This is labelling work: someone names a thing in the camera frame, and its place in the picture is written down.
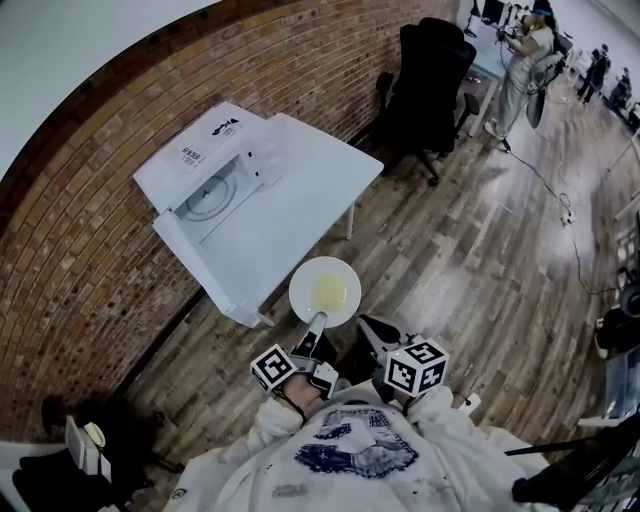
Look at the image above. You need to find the white desk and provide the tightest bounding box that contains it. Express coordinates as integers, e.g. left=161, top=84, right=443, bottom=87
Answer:
left=462, top=24, right=509, bottom=139

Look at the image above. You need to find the person's left forearm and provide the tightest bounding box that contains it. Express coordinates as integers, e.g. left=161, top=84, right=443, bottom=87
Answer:
left=249, top=375, right=327, bottom=451

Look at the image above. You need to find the white round plate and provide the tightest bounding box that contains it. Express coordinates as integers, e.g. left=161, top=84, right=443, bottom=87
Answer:
left=288, top=255, right=363, bottom=330

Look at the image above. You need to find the black office chair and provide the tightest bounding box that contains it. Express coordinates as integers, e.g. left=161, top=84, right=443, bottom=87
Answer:
left=373, top=16, right=482, bottom=188

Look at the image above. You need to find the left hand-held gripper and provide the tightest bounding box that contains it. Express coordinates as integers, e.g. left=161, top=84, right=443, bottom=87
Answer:
left=249, top=310, right=342, bottom=402

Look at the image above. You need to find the black floor cable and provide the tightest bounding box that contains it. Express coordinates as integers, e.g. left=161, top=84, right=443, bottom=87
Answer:
left=498, top=137, right=624, bottom=297

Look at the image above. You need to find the person's right forearm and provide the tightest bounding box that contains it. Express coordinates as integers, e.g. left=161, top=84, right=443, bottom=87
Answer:
left=399, top=385, right=484, bottom=454

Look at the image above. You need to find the yellow food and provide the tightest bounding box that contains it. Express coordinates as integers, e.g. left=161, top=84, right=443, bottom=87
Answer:
left=308, top=271, right=350, bottom=307

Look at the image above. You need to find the person's white printed shirt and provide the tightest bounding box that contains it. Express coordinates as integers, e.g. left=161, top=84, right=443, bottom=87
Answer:
left=163, top=383, right=551, bottom=512

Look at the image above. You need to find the black bag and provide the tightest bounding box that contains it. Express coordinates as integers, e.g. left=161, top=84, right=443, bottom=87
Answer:
left=10, top=394, right=154, bottom=512

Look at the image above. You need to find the black rolling equipment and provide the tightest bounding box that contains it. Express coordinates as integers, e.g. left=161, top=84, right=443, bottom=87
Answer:
left=593, top=269, right=640, bottom=360

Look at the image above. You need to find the white box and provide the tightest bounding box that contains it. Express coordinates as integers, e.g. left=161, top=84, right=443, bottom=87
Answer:
left=63, top=414, right=113, bottom=477

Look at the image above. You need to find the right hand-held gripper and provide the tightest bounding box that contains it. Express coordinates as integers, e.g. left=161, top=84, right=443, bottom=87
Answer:
left=357, top=314, right=451, bottom=405

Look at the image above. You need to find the black stand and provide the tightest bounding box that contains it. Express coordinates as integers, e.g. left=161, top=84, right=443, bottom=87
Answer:
left=503, top=412, right=640, bottom=512

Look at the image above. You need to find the white table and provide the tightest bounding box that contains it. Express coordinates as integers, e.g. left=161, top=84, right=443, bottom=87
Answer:
left=199, top=111, right=386, bottom=324

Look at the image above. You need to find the white microwave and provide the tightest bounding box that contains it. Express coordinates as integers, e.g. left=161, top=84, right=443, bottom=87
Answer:
left=132, top=101, right=287, bottom=329

